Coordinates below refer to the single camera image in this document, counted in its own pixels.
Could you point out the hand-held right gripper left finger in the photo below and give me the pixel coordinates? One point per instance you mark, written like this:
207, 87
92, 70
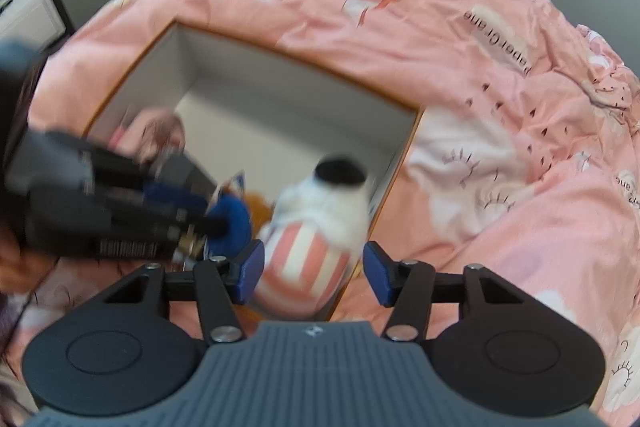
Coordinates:
248, 274

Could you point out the purple knit clothing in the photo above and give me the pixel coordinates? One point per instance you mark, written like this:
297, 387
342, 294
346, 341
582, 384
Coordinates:
10, 347

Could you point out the pink printed duvet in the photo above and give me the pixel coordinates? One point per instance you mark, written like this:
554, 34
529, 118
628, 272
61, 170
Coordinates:
375, 32

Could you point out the pink fabric pouch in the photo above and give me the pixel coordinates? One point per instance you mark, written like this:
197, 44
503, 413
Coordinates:
150, 132

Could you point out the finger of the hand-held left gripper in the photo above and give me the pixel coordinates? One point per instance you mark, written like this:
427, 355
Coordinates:
175, 202
185, 174

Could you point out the orange cardboard box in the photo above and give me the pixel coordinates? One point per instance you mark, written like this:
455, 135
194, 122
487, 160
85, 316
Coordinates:
280, 107

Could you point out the blue plush toy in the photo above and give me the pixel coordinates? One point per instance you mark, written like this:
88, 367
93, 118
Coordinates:
232, 227

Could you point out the white and black plush toy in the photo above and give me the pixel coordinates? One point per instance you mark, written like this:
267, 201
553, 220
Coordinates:
320, 217

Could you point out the white cabinet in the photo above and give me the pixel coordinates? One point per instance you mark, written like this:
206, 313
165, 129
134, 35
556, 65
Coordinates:
30, 12

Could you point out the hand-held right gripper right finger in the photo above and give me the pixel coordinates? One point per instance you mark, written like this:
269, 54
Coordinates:
377, 274

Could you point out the orange plush toy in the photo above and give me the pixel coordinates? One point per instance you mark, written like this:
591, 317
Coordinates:
260, 212

